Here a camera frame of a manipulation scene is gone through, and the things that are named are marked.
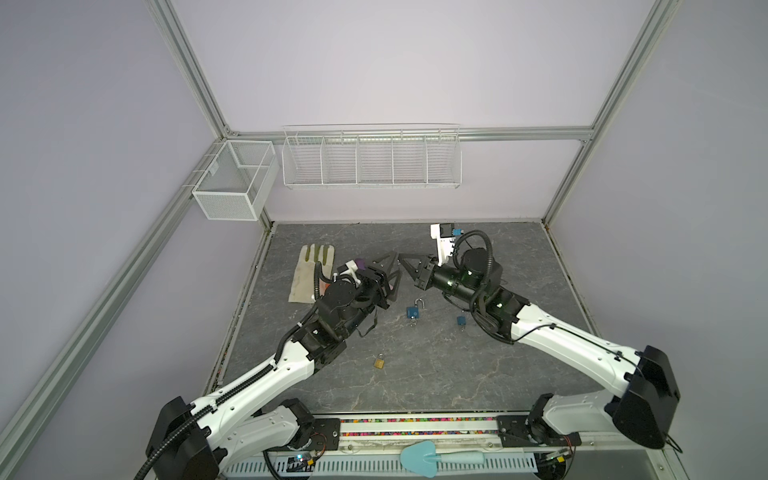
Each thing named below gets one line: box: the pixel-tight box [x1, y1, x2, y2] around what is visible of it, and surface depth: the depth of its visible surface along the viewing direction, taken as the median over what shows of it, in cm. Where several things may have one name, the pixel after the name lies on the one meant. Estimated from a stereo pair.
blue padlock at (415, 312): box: [406, 298, 425, 319], surface depth 97 cm
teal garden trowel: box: [400, 440, 485, 478], surface depth 72 cm
